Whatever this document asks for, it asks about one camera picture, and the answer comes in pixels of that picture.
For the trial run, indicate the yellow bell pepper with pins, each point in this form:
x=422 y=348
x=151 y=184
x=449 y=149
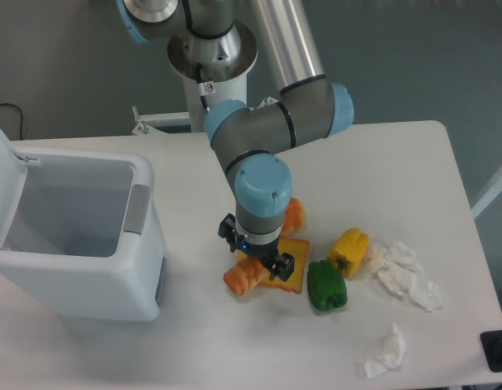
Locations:
x=347 y=254

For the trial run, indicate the green bell pepper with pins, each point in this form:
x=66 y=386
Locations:
x=326 y=287

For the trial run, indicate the long twisted bread roll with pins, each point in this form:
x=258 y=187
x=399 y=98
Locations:
x=245 y=275

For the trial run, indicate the round orange bread bun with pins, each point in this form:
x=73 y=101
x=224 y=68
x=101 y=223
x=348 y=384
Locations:
x=294 y=219

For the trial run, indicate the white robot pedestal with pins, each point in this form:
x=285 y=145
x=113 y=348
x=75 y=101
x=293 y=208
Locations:
x=191 y=120

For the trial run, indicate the black device at edge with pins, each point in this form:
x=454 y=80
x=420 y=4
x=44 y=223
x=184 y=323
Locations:
x=492 y=348

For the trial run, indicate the white open trash bin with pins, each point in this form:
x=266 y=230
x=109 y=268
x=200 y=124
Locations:
x=79 y=231

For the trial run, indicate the white frame at right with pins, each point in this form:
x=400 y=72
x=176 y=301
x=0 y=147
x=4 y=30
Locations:
x=488 y=193

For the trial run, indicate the square yellow toast slice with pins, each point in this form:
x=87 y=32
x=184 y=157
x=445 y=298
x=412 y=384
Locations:
x=298 y=248

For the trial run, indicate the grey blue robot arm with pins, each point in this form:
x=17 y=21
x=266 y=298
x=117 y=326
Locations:
x=211 y=50

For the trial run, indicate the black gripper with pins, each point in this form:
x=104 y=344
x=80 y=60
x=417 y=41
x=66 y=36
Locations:
x=280 y=265

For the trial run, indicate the large crumpled white tissue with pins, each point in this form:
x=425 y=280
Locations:
x=398 y=270

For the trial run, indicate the small crumpled white tissue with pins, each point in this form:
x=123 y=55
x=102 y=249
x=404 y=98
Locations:
x=390 y=356

